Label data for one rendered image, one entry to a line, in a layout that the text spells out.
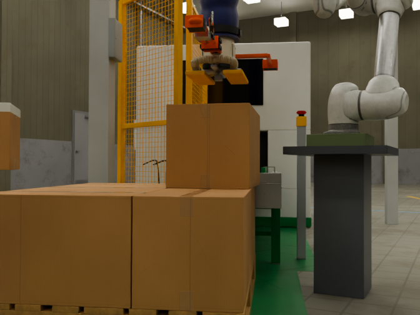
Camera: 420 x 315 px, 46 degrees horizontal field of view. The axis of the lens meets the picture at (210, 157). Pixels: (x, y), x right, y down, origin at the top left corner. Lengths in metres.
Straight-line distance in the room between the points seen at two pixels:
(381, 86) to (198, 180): 1.02
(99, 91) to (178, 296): 2.39
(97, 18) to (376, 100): 2.30
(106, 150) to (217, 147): 1.67
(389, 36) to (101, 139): 2.19
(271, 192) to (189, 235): 1.28
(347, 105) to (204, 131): 0.76
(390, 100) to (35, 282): 1.78
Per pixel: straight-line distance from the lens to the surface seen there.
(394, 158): 5.94
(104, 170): 3.85
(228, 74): 2.50
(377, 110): 2.59
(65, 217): 1.87
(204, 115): 2.34
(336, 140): 2.55
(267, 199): 2.96
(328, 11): 2.41
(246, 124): 2.30
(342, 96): 2.64
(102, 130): 3.86
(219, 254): 1.75
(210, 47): 2.40
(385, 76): 2.65
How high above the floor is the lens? 0.65
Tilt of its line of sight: 1 degrees up
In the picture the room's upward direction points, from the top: straight up
